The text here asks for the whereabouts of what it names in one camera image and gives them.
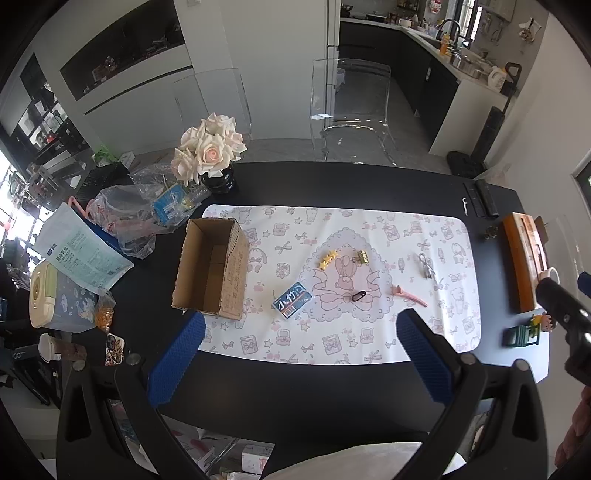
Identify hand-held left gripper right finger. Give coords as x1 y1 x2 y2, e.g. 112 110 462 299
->
396 308 550 480

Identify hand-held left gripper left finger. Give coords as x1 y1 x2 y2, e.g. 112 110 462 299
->
56 310 208 480

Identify pink hair clip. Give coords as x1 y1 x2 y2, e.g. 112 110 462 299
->
390 285 428 308

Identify brown cardboard box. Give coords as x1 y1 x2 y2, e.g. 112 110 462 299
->
172 218 251 320

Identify blue card pack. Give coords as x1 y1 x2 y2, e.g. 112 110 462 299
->
272 282 315 318

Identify person's right hand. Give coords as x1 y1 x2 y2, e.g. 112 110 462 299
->
555 401 591 464

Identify wooden tissue box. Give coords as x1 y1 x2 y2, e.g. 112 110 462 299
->
502 213 555 313

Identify green mini chair figurine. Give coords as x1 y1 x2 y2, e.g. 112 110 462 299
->
503 314 555 348

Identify phone with cartoon case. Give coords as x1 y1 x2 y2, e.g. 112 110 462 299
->
105 333 126 366

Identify bag of orange rubber bands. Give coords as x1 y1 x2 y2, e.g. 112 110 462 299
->
95 291 116 332

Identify white cartoon printed mat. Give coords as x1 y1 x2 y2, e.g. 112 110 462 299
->
198 204 483 365

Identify brown tumbler cup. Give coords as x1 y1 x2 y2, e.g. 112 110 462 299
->
38 333 88 363

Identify black remote control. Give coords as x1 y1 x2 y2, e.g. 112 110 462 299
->
463 182 483 217
475 180 499 217

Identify cartoon printed storage box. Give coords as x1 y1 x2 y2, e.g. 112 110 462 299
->
28 259 100 334

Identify white and green pouch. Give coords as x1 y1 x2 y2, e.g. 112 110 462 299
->
34 202 134 295

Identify red print plastic bag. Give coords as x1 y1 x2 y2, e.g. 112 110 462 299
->
88 185 158 258

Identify blue bag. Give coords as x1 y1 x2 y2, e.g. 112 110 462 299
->
83 216 122 241

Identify blue and white box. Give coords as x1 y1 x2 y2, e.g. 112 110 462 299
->
153 184 192 225

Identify black upright vacuum cleaner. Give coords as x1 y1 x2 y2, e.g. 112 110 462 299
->
447 62 522 178

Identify clear plastic bag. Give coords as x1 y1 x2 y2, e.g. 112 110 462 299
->
129 165 214 228

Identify black vase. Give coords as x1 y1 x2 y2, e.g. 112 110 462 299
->
202 166 239 195

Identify black crate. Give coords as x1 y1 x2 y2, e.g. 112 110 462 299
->
74 162 134 208

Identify pale pink rose bouquet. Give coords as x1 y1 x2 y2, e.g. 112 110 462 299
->
171 112 247 186

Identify transparent acrylic chair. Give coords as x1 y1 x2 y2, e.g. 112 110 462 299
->
308 58 398 167
173 68 254 153

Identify dark kitchen cabinets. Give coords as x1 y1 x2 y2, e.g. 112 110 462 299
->
339 18 509 158

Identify black kitchen faucet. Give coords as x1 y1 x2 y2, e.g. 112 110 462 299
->
436 19 462 51

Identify black wall shelf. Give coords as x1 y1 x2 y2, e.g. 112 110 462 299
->
0 53 90 178

